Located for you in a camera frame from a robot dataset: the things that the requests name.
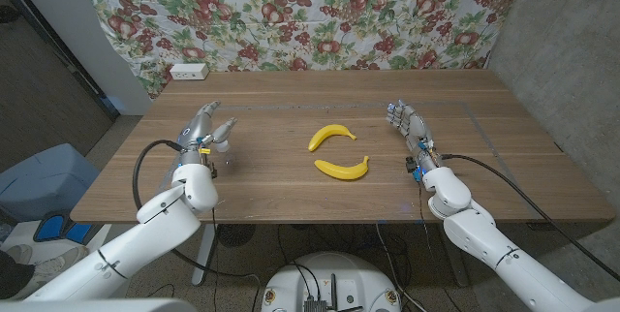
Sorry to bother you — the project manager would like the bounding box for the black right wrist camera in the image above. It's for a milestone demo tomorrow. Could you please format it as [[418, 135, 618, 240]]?
[[405, 155, 423, 182]]

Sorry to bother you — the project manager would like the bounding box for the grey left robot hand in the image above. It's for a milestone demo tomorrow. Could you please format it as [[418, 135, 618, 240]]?
[[179, 100, 238, 154]]

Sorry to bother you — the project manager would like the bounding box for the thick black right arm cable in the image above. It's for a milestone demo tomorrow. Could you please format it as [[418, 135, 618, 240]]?
[[439, 153, 620, 282]]

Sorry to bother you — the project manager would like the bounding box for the floral fruit print backdrop cloth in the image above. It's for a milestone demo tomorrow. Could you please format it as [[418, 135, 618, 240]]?
[[67, 0, 532, 100]]

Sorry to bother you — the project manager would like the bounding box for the blue-grey storage box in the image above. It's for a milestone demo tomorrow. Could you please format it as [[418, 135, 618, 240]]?
[[0, 142, 101, 224]]

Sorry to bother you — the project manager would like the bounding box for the grey table leg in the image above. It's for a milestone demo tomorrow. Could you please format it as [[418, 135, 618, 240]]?
[[438, 223, 472, 288]]

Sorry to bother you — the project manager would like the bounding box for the white robot chest panel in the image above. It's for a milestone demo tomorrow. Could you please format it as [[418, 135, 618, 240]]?
[[0, 297, 198, 312]]

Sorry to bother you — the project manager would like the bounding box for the black round fan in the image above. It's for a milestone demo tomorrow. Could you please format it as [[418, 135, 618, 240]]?
[[216, 224, 257, 249]]

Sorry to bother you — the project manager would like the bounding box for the white power strip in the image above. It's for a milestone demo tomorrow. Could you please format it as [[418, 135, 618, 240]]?
[[169, 62, 210, 81]]

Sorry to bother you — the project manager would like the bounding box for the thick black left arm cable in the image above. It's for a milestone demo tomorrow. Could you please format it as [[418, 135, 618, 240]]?
[[132, 139, 263, 284]]

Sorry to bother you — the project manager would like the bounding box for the yellow toy banana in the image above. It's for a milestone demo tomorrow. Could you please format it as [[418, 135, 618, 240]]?
[[313, 155, 371, 181], [307, 124, 357, 153]]

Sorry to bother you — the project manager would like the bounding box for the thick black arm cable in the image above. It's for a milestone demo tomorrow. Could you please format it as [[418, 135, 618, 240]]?
[[439, 153, 620, 282], [132, 139, 263, 284]]

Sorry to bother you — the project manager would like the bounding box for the grey sneaker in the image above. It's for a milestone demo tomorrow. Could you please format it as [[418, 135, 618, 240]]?
[[14, 245, 91, 301], [3, 242, 34, 265]]

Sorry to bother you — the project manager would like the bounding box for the dark trouser leg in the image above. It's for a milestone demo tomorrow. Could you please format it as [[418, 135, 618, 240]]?
[[0, 248, 36, 298]]

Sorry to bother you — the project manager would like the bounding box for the white robot torso base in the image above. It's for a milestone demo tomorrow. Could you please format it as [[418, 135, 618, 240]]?
[[261, 252, 402, 312]]

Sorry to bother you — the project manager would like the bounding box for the blue padded black object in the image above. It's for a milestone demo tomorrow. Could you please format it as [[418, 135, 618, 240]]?
[[32, 212, 93, 245]]

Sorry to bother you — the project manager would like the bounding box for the white floor board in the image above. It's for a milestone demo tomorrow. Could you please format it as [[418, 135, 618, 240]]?
[[0, 219, 113, 302]]

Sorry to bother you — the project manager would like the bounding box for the white table leg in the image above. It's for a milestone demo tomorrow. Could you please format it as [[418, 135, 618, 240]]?
[[191, 223, 219, 287]]

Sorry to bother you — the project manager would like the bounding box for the black door frame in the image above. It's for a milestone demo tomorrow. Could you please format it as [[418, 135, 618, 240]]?
[[0, 0, 121, 120]]

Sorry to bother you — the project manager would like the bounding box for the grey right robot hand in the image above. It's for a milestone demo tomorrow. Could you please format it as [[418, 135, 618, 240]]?
[[386, 99, 437, 163]]

